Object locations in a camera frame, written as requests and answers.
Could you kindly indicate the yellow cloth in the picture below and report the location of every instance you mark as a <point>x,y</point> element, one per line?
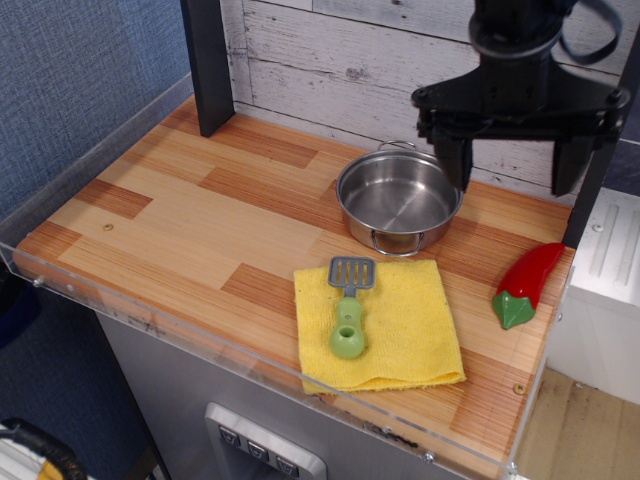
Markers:
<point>410,337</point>

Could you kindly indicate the black yellow object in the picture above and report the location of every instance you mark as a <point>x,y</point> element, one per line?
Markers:
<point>28,452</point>

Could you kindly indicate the grey toy cabinet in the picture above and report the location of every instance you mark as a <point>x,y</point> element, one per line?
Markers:
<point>357,436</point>

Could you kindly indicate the white metal box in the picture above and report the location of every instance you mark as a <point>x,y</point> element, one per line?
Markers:
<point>596,338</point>

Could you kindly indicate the dark frame post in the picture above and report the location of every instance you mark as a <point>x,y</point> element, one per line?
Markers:
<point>206,45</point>
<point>592,35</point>

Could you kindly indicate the clear acrylic guard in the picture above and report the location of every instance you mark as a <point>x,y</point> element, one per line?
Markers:
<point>202,236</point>

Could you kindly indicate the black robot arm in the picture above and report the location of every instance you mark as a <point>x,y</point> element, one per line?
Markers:
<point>517,29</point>

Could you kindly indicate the green grey toy spatula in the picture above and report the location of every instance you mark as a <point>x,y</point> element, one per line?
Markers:
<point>351,275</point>

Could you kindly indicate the red toy chili pepper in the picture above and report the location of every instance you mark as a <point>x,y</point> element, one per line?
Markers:
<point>516,298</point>

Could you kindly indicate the stainless steel pot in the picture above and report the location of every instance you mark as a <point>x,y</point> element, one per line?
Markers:
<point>397,200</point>

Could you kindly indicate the silver button panel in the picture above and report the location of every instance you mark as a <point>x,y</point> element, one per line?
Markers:
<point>263,445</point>

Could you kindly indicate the dark right frame post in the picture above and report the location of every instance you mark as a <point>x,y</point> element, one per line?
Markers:
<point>592,35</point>

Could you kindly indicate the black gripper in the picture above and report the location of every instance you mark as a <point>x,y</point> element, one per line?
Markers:
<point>527,99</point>

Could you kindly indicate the dark left frame post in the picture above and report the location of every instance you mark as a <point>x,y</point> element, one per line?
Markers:
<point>206,45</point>

